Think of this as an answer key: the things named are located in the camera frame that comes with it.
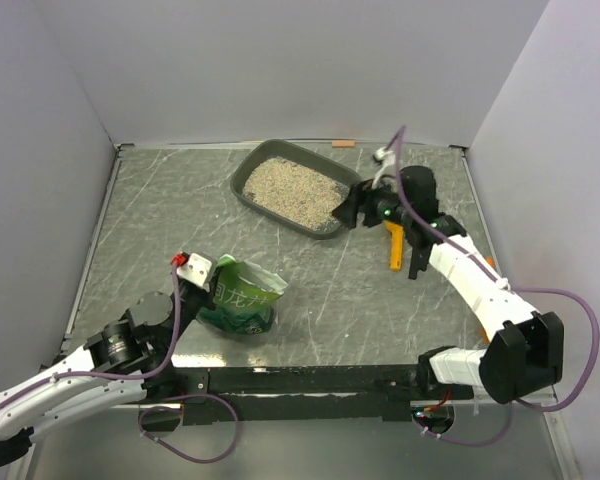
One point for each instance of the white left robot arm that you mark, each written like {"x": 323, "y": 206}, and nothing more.
{"x": 129, "y": 360}

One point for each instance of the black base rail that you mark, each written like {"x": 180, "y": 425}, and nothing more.
{"x": 387, "y": 392}

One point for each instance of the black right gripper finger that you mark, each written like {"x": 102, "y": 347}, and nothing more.
{"x": 346, "y": 213}
{"x": 360, "y": 192}

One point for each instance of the dark grey litter box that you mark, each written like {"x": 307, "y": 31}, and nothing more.
{"x": 302, "y": 156}

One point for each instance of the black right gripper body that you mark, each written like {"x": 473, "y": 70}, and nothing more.
{"x": 387, "y": 208}

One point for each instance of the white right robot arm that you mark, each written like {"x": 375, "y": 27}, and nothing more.
{"x": 524, "y": 351}

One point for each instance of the black T-shaped bracket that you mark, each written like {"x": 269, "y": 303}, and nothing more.
{"x": 419, "y": 260}

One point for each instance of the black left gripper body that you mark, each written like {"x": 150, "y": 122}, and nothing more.
{"x": 190, "y": 302}

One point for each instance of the small orange block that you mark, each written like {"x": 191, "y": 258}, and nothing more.
{"x": 343, "y": 144}

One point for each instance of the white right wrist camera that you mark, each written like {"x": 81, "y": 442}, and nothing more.
{"x": 384, "y": 158}

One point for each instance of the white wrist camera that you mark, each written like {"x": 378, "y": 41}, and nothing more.
{"x": 195, "y": 268}
{"x": 384, "y": 158}

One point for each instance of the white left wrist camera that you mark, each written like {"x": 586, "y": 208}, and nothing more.
{"x": 195, "y": 268}

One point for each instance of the beige cat litter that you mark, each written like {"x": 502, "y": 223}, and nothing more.
{"x": 295, "y": 192}

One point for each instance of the green litter bag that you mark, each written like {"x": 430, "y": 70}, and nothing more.
{"x": 244, "y": 298}

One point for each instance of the yellow plastic scoop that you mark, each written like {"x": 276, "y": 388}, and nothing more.
{"x": 396, "y": 233}

